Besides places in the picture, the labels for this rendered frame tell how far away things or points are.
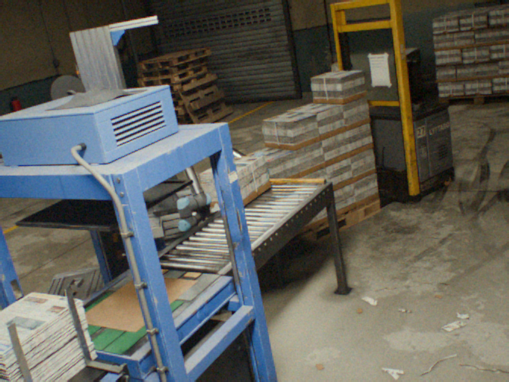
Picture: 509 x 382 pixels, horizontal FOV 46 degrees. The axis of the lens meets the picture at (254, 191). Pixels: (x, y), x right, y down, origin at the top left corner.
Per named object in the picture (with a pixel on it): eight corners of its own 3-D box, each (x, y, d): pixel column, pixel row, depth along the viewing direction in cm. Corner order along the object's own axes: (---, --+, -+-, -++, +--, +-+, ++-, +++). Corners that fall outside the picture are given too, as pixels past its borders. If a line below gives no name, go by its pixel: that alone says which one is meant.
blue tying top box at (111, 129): (82, 136, 289) (70, 95, 283) (180, 130, 257) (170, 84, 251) (4, 165, 252) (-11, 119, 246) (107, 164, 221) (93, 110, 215)
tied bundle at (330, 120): (291, 137, 523) (287, 111, 517) (316, 129, 539) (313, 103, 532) (320, 141, 493) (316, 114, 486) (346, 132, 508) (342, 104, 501)
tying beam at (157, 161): (79, 150, 309) (73, 131, 307) (232, 144, 260) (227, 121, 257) (-37, 197, 255) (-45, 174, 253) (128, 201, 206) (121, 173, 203)
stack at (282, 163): (229, 261, 502) (209, 167, 477) (329, 214, 564) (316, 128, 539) (257, 273, 471) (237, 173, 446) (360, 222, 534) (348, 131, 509)
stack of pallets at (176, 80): (185, 116, 1236) (171, 52, 1197) (224, 112, 1192) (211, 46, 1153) (147, 133, 1126) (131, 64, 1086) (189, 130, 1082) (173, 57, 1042)
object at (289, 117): (262, 121, 498) (262, 120, 498) (288, 112, 514) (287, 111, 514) (291, 123, 470) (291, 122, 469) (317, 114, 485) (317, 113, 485)
